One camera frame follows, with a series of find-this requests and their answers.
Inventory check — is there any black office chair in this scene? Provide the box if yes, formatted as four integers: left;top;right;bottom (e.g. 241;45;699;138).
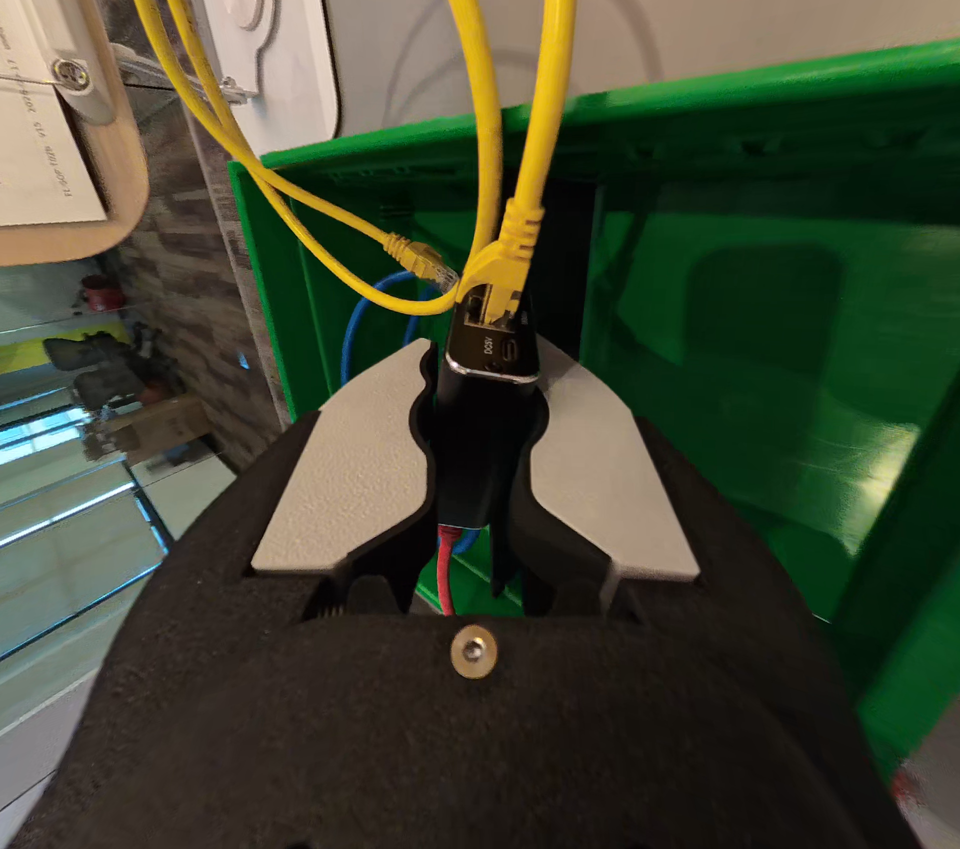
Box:
41;327;166;408

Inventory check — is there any red ethernet cable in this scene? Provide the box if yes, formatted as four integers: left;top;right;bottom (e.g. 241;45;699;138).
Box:
435;522;460;618

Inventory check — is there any instruction sheet on stand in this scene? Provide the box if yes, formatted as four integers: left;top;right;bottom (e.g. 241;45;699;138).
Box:
0;0;151;267

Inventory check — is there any green plastic bin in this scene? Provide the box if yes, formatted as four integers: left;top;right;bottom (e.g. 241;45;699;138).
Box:
227;39;960;786

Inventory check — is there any red round object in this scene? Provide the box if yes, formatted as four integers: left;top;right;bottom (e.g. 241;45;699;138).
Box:
81;273;126;314

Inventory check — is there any white stand base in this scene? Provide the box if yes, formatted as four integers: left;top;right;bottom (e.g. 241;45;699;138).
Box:
161;0;342;141

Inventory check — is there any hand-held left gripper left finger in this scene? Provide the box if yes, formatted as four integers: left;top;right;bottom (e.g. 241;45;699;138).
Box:
249;339;440;579

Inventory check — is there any yellow ethernet cable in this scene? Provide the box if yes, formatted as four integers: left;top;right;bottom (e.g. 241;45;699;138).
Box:
108;0;582;329

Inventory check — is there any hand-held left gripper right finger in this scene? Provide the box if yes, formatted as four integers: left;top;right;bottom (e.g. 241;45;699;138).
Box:
508;337;701;584

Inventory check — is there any black network switch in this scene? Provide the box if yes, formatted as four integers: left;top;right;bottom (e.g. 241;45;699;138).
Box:
431;286;545;535

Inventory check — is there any blue ethernet cable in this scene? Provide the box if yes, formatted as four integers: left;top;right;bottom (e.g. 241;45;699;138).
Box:
341;270;481;558

